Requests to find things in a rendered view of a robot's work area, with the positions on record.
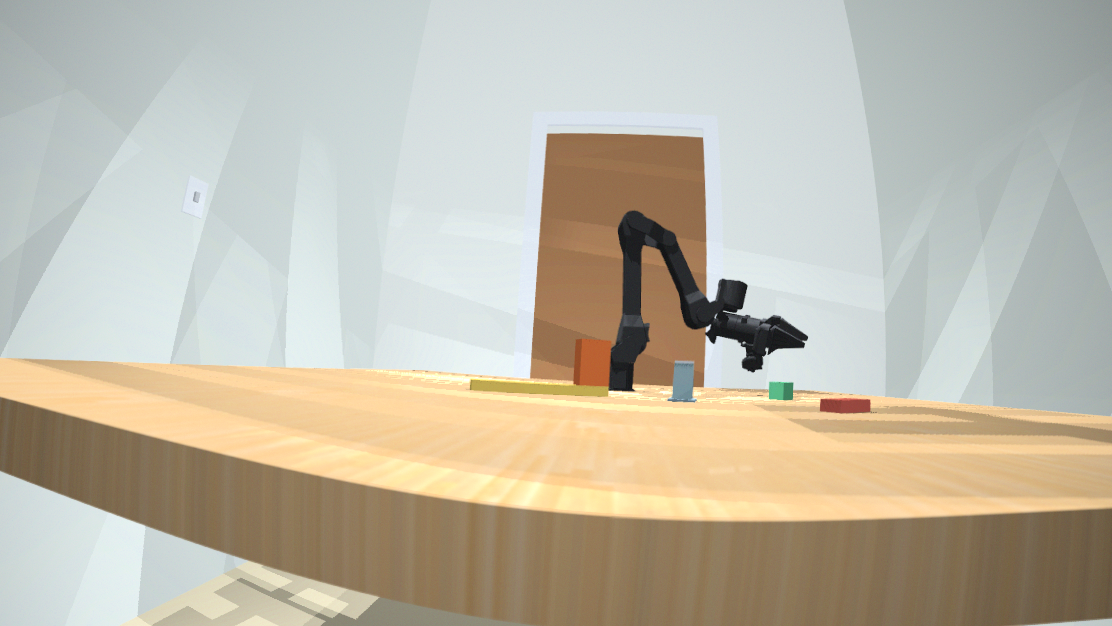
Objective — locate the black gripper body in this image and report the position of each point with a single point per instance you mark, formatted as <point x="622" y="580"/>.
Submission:
<point x="755" y="331"/>

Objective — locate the yellow bar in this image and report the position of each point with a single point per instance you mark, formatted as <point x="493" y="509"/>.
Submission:
<point x="591" y="375"/>

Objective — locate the green cube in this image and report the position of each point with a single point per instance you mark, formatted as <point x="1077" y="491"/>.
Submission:
<point x="780" y="391"/>

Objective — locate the red rectangular block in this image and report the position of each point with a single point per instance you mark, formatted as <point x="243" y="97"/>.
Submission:
<point x="845" y="405"/>

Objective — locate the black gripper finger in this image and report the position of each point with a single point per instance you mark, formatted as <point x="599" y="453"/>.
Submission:
<point x="786" y="326"/>
<point x="783" y="340"/>

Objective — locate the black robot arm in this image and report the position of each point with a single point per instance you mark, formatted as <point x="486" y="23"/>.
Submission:
<point x="634" y="231"/>

